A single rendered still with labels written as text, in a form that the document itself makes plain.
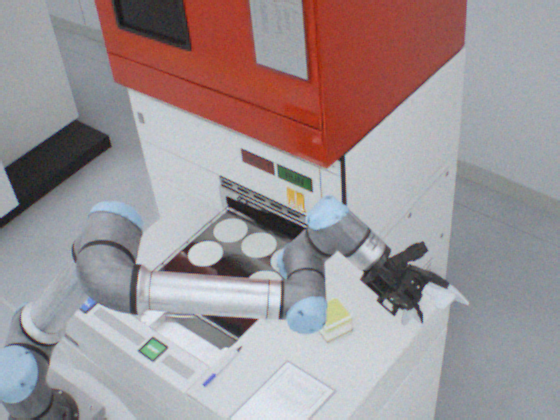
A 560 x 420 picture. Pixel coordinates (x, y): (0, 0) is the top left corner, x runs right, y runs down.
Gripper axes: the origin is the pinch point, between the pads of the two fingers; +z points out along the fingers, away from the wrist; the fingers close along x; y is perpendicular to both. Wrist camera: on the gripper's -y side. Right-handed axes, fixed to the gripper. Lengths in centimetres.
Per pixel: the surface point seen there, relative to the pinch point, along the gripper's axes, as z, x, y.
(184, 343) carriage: -30, -63, 15
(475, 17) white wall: -11, -62, -181
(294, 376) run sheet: -9.6, -34.6, 16.3
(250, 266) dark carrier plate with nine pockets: -28, -62, -14
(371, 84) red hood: -39, -13, -48
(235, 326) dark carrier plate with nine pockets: -23, -56, 6
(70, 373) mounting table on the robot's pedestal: -47, -84, 35
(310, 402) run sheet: -4.7, -30.1, 21.1
